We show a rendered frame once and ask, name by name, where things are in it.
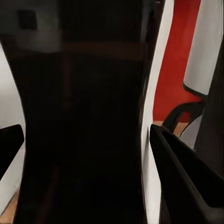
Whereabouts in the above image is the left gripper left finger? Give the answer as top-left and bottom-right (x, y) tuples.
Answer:
(0, 124), (24, 180)

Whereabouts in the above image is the bottle of coffee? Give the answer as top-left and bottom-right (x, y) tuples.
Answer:
(0, 0), (175, 224)

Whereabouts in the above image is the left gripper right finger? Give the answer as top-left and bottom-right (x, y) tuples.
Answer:
(149, 124), (224, 224)

